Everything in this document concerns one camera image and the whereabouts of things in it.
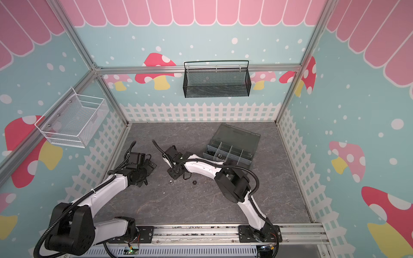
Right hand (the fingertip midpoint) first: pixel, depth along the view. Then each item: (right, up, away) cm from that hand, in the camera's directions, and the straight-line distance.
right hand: (174, 172), depth 91 cm
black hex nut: (+11, -6, +1) cm, 13 cm away
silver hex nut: (-2, -6, 0) cm, 6 cm away
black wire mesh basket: (+24, +54, +4) cm, 60 cm away
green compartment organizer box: (+35, +15, +12) cm, 40 cm away
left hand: (-13, 0, -1) cm, 13 cm away
